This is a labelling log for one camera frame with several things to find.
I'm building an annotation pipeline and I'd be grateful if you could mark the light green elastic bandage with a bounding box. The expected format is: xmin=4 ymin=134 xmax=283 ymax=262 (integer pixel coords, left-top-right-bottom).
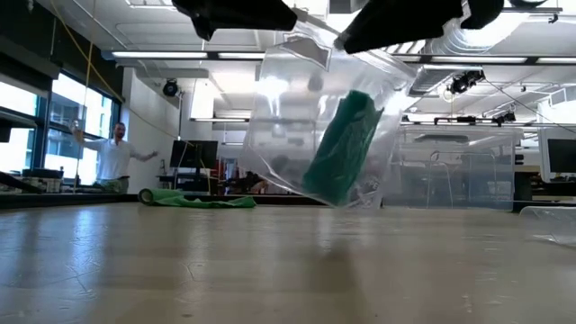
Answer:
xmin=138 ymin=187 xmax=257 ymax=210

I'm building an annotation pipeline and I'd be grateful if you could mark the silver ventilation duct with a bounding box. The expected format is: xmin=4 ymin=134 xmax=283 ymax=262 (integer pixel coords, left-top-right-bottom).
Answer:
xmin=407 ymin=65 xmax=485 ymax=96

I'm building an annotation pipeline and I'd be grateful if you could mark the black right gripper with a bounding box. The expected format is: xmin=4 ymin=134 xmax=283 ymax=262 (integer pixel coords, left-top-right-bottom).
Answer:
xmin=335 ymin=0 xmax=505 ymax=55

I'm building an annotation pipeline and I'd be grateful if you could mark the black monitor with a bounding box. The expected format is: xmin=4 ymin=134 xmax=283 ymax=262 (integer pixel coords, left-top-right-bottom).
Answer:
xmin=546 ymin=138 xmax=576 ymax=175
xmin=169 ymin=139 xmax=220 ymax=170

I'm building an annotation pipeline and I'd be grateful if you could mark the teal elastic bandage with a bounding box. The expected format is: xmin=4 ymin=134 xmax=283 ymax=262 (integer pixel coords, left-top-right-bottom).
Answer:
xmin=301 ymin=89 xmax=384 ymax=207

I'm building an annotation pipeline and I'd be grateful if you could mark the large window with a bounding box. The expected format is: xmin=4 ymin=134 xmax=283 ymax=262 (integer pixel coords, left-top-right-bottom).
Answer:
xmin=0 ymin=71 xmax=122 ymax=188

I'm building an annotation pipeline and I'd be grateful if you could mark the black round ceiling fixture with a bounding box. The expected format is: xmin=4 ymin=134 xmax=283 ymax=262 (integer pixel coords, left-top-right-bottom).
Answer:
xmin=161 ymin=79 xmax=181 ymax=98

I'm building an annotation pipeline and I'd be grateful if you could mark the black overhead camera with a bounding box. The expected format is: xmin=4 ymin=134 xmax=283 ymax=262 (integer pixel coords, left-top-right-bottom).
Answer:
xmin=447 ymin=69 xmax=486 ymax=95

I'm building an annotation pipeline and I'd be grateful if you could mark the person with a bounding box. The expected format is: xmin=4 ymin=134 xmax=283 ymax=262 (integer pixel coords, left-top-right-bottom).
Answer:
xmin=71 ymin=121 xmax=159 ymax=194

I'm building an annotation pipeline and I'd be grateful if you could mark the black aluminium table frame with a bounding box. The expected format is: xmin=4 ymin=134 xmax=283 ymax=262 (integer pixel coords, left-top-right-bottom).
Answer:
xmin=0 ymin=192 xmax=576 ymax=211

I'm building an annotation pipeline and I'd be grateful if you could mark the clear plastic storage box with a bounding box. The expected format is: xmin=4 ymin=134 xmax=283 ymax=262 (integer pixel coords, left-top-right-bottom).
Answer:
xmin=382 ymin=125 xmax=526 ymax=211

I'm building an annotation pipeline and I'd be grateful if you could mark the black ceiling rail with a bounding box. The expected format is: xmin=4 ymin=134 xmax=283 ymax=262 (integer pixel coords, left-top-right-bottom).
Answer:
xmin=434 ymin=111 xmax=518 ymax=128

